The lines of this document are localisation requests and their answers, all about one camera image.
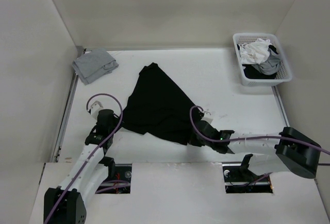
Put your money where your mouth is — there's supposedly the black tank top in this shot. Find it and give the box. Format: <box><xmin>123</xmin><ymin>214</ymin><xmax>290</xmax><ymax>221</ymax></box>
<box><xmin>122</xmin><ymin>63</ymin><xmax>195</xmax><ymax>145</ymax></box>

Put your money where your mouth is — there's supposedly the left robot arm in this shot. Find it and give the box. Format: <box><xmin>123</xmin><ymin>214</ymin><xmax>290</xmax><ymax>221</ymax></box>
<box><xmin>43</xmin><ymin>109</ymin><xmax>119</xmax><ymax>223</ymax></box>

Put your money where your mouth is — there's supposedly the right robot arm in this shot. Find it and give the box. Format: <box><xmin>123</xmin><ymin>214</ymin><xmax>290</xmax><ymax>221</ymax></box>
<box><xmin>189</xmin><ymin>120</ymin><xmax>321</xmax><ymax>181</ymax></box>

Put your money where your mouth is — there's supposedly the folded grey tank top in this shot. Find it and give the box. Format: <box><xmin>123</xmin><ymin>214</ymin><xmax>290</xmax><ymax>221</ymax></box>
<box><xmin>72</xmin><ymin>48</ymin><xmax>119</xmax><ymax>85</ymax></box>

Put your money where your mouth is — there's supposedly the black garment in basket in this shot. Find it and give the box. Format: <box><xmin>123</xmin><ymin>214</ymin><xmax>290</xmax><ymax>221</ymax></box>
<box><xmin>243</xmin><ymin>45</ymin><xmax>279</xmax><ymax>79</ymax></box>

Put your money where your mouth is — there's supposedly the grey garment in basket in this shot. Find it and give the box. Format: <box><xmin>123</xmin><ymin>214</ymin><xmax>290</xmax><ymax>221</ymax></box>
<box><xmin>258</xmin><ymin>55</ymin><xmax>282</xmax><ymax>75</ymax></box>

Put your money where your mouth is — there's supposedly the white garment in basket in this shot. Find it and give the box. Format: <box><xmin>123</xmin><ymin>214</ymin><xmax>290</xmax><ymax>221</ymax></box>
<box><xmin>239</xmin><ymin>38</ymin><xmax>272</xmax><ymax>65</ymax></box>

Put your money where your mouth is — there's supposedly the white plastic laundry basket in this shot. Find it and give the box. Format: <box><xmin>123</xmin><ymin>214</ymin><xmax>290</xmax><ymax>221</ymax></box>
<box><xmin>233</xmin><ymin>32</ymin><xmax>292</xmax><ymax>87</ymax></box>

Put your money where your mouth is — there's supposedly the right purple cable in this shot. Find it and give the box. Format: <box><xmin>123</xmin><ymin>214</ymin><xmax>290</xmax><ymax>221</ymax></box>
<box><xmin>189</xmin><ymin>105</ymin><xmax>330</xmax><ymax>186</ymax></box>

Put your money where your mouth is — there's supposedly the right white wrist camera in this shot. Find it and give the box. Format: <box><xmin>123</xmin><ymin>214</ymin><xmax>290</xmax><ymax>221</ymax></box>
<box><xmin>201</xmin><ymin>111</ymin><xmax>215</xmax><ymax>124</ymax></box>

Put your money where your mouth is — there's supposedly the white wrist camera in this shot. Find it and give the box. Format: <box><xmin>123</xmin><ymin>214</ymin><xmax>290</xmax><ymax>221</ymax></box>
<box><xmin>88</xmin><ymin>101</ymin><xmax>103</xmax><ymax>119</ymax></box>
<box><xmin>201</xmin><ymin>111</ymin><xmax>215</xmax><ymax>124</ymax></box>

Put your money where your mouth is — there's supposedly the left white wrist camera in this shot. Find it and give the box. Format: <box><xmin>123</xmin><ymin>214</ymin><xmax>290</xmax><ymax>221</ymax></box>
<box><xmin>88</xmin><ymin>101</ymin><xmax>103</xmax><ymax>119</ymax></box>

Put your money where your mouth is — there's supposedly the left metal table rail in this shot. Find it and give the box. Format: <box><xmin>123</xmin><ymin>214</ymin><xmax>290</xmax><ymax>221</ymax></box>
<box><xmin>51</xmin><ymin>45</ymin><xmax>87</xmax><ymax>163</ymax></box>

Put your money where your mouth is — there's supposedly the metal table rail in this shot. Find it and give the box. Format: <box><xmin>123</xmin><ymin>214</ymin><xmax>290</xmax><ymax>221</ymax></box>
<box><xmin>51</xmin><ymin>45</ymin><xmax>87</xmax><ymax>163</ymax></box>
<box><xmin>272</xmin><ymin>86</ymin><xmax>290</xmax><ymax>127</ymax></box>

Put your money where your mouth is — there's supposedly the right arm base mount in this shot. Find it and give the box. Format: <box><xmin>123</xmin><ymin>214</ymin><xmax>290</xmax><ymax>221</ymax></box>
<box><xmin>222</xmin><ymin>164</ymin><xmax>273</xmax><ymax>194</ymax></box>

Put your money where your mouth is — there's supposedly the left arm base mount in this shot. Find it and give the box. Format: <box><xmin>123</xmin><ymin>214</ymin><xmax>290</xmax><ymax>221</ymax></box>
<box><xmin>96</xmin><ymin>164</ymin><xmax>133</xmax><ymax>194</ymax></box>

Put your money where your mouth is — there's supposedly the right metal table rail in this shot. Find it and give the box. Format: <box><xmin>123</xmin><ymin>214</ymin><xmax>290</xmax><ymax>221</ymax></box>
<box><xmin>272</xmin><ymin>86</ymin><xmax>290</xmax><ymax>127</ymax></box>

